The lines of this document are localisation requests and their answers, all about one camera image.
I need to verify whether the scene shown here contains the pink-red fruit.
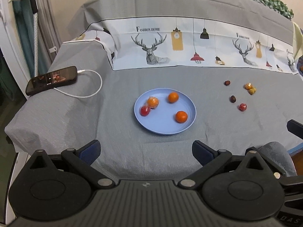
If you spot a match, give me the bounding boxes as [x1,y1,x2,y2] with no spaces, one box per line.
[238,103,247,112]

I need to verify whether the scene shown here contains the plastic orange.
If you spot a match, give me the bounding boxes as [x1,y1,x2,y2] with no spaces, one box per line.
[146,96,159,109]

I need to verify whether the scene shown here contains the bare orange tangerine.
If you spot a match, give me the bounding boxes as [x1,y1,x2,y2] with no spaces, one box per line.
[167,92,179,103]

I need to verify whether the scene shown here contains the red fruit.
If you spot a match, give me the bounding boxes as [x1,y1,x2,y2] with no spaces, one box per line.
[140,105,151,116]

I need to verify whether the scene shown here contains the grey sleeve forearm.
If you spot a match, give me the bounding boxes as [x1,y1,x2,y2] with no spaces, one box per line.
[257,141,297,177]

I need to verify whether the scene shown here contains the black smartphone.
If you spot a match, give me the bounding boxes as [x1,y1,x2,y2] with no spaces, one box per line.
[25,66,77,96]

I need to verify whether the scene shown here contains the white charging cable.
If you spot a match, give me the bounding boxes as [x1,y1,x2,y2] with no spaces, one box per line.
[53,69,103,99]

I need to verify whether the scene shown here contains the orange cushion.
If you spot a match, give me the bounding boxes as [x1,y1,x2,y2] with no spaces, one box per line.
[297,56,303,76]

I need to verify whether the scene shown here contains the small orange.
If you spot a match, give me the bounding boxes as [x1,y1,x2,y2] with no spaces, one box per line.
[244,82,253,90]

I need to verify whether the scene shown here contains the grey printed sofa cover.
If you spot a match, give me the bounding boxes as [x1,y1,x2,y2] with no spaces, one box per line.
[5,3,302,180]

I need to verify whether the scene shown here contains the white clothes rack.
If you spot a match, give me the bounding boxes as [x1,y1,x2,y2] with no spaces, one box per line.
[9,0,62,59]

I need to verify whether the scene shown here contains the blue round plate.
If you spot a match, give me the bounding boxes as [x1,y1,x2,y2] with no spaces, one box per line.
[134,88,197,135]

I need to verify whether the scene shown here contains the dark red jujube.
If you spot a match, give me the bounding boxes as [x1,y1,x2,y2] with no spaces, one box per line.
[224,80,231,86]
[230,95,236,103]

